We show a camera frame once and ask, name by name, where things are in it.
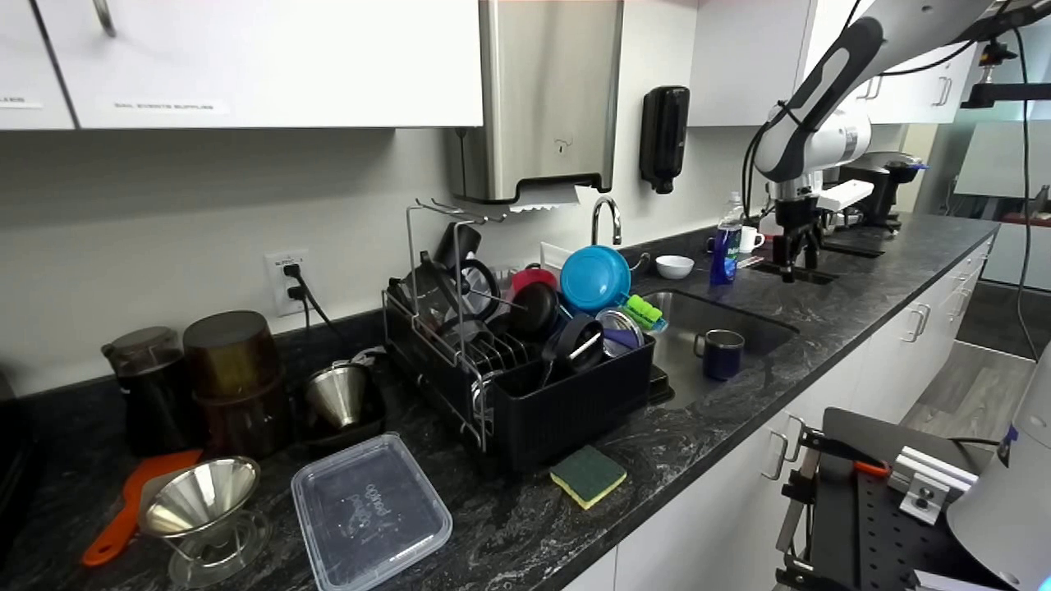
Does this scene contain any white cabinet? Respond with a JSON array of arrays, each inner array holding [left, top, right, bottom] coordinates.
[[560, 241, 996, 591], [0, 0, 486, 132]]

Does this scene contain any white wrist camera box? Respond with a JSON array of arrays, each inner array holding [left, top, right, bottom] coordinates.
[[819, 178, 879, 218]]

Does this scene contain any light blue plastic bowl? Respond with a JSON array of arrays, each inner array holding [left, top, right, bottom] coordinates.
[[554, 243, 636, 319]]

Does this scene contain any white upper cabinet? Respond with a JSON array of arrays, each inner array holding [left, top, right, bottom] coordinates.
[[0, 0, 486, 132]]

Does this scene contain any yellow green sponge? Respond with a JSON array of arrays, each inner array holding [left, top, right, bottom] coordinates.
[[545, 442, 633, 514]]

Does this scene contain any orange spatula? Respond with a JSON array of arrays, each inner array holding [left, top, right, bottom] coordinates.
[[75, 443, 206, 568]]

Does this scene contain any steel paper towel dispenser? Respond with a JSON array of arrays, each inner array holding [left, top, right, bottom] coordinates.
[[439, 0, 626, 206]]

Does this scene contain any red handled tool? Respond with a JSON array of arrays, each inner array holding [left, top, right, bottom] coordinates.
[[794, 425, 895, 485]]

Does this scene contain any white mug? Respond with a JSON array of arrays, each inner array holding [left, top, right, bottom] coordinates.
[[731, 225, 771, 263]]

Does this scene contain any black counter mat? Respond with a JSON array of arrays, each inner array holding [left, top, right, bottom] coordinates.
[[751, 261, 841, 293]]

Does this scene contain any blue cup steel inside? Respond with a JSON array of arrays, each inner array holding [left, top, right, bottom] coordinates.
[[688, 327, 751, 389]]

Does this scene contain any blue soap bottle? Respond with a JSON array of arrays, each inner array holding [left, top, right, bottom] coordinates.
[[703, 228, 741, 293]]

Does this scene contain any clear plastic container lid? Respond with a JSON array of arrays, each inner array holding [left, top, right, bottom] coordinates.
[[287, 428, 456, 591]]

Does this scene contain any dark lidded canister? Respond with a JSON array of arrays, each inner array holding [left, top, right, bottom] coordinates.
[[97, 322, 205, 458]]

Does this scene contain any silver metal clamp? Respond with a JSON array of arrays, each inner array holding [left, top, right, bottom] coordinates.
[[888, 442, 983, 528]]

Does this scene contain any black dish rack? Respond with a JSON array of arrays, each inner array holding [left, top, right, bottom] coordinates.
[[382, 195, 659, 481]]

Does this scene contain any small white bowl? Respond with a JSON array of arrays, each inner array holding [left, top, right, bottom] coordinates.
[[649, 253, 701, 287]]

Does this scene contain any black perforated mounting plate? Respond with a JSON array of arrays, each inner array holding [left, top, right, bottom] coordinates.
[[808, 409, 988, 591]]

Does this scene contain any chrome faucet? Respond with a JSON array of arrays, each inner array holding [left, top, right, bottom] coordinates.
[[588, 195, 626, 253]]

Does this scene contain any red dish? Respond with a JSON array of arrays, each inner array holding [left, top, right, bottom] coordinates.
[[506, 263, 560, 299]]

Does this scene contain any black round bowl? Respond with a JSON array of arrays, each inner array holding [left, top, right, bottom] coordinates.
[[545, 312, 609, 382]]

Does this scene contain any white wall outlet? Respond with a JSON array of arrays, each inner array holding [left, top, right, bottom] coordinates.
[[262, 243, 320, 319]]

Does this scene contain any white lower cabinet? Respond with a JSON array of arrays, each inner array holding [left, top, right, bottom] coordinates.
[[560, 241, 996, 591]]

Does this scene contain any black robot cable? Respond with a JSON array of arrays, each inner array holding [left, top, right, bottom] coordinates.
[[736, 96, 794, 225]]

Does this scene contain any bright green plastic item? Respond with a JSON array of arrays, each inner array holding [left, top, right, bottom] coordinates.
[[620, 289, 670, 335]]

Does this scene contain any black wall soap dispenser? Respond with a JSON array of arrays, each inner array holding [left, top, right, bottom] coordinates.
[[636, 83, 692, 200]]

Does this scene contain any clear round lid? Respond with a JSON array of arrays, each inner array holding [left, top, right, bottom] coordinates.
[[595, 306, 649, 361]]

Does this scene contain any black round pan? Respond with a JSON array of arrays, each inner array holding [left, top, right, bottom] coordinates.
[[506, 282, 560, 344]]

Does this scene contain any black camera on mount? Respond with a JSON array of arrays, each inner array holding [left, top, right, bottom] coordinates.
[[955, 0, 1051, 112]]

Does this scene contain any clear glass carafe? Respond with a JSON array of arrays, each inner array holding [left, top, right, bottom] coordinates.
[[160, 509, 268, 591]]

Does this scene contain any large steel funnel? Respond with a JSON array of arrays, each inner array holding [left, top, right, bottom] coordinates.
[[138, 449, 266, 543]]

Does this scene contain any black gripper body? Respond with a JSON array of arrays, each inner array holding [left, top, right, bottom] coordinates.
[[771, 195, 824, 241]]

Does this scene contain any black coffee machine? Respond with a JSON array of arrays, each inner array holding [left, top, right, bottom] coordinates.
[[835, 152, 930, 263]]

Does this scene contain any stainless steel sink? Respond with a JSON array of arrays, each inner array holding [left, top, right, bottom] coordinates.
[[633, 287, 802, 413]]

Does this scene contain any white rounded housing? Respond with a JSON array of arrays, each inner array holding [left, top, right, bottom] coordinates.
[[941, 335, 1051, 591]]

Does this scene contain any amber glass jar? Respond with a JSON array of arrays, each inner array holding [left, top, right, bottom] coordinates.
[[181, 306, 292, 461]]

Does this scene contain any black power plug cable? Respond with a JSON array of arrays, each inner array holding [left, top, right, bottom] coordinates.
[[283, 261, 353, 344]]

